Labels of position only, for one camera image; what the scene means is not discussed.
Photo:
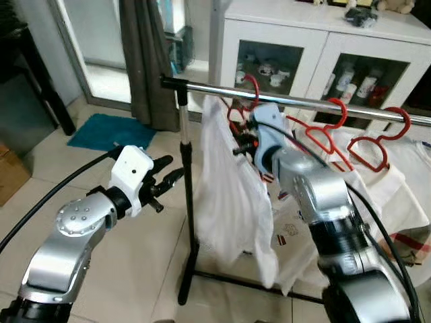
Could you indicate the black table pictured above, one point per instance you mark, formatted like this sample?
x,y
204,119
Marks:
x,y
27,81

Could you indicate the white glass door cabinet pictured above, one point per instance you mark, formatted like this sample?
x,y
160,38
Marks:
x,y
316,40

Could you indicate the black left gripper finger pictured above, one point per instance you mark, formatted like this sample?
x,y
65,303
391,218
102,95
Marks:
x,y
170,180
161,164

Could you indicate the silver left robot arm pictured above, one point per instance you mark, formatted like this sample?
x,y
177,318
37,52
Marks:
x,y
67,235

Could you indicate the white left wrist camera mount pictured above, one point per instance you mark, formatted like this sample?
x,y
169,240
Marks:
x,y
131,171

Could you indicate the brown cardboard box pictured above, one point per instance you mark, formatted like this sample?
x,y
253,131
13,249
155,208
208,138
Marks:
x,y
10,171

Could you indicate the white polo shirt check trim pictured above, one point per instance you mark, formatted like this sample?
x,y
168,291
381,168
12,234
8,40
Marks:
x,y
397,202

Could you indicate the red box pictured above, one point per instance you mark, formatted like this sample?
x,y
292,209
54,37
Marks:
x,y
379,96

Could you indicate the glass sliding door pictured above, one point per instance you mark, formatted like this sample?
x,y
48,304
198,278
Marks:
x,y
101,40

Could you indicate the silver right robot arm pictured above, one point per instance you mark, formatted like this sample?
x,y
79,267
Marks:
x,y
323,195

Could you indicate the dark object on cabinet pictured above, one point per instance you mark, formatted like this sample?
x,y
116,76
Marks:
x,y
360,17

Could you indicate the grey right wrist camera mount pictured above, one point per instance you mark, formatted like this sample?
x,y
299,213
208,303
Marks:
x,y
269,134

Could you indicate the thin white shirt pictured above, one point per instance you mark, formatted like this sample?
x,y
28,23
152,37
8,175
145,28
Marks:
x,y
229,202

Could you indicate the grey brown curtain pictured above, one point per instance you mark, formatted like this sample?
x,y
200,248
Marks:
x,y
145,67

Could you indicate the beige plush toy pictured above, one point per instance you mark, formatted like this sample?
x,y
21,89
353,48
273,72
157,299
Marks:
x,y
397,5

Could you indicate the teal floor mat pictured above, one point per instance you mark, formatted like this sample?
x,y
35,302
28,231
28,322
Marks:
x,y
111,132

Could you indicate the white can with logo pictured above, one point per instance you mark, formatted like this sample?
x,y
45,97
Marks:
x,y
346,79
368,86

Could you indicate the red plastic clothes hanger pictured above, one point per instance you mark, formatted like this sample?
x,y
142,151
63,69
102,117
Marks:
x,y
343,111
256,91
407,124

